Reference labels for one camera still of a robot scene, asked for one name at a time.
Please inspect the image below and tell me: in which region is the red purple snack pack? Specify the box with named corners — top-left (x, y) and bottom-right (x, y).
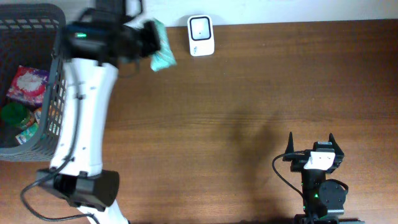
top-left (6, 65), bottom-right (49, 107)

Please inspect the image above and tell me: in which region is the grey plastic basket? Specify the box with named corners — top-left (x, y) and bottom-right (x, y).
top-left (1, 3), bottom-right (67, 162)

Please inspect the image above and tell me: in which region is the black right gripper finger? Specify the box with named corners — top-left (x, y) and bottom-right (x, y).
top-left (328, 133), bottom-right (341, 150)
top-left (286, 132), bottom-right (294, 154)

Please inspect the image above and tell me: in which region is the small green tissue pack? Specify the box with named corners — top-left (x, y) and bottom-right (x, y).
top-left (16, 123), bottom-right (39, 144)

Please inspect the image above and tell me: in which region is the white barcode scanner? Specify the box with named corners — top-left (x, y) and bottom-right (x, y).
top-left (187, 15), bottom-right (215, 57)

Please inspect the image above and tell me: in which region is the green lid jar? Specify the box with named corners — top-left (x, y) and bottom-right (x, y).
top-left (1, 102), bottom-right (35, 130)

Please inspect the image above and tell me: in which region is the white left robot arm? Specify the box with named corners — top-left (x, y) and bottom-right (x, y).
top-left (34, 1), bottom-right (160, 223)

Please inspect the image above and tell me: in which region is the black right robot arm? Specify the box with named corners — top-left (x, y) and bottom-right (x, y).
top-left (280, 133), bottom-right (363, 224)

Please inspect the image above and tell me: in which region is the mint green wipes pack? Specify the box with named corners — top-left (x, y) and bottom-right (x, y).
top-left (150, 19), bottom-right (177, 72)

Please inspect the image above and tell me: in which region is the small orange box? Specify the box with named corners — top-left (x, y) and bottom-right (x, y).
top-left (34, 107), bottom-right (42, 124)

